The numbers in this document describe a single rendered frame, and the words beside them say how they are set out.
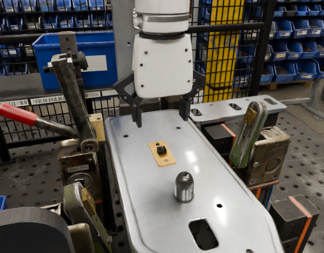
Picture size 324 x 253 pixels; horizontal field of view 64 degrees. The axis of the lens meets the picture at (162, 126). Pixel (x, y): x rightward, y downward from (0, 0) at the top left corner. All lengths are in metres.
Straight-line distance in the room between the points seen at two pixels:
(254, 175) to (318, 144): 0.74
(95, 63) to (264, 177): 0.55
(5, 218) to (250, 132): 0.42
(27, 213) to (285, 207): 0.40
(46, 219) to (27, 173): 0.88
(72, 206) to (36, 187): 0.68
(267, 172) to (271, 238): 0.20
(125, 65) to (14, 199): 0.56
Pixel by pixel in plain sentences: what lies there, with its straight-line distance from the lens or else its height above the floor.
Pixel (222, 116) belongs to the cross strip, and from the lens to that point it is 0.70.
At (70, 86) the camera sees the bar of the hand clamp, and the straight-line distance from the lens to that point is 0.43.
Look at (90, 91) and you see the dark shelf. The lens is 0.80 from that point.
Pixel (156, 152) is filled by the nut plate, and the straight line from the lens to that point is 0.54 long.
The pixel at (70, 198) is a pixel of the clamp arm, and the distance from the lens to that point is 0.32.
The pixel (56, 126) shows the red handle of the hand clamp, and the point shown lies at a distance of 0.47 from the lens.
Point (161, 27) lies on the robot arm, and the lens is 0.40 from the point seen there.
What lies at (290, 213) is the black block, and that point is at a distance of 0.48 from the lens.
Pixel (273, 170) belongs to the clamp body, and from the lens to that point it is 0.61.
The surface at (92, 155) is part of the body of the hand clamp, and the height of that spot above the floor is 1.04.
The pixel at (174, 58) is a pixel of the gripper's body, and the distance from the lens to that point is 0.43.
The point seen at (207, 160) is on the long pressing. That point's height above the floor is 1.00.
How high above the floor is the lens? 1.32
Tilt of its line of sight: 30 degrees down
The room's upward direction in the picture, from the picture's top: straight up
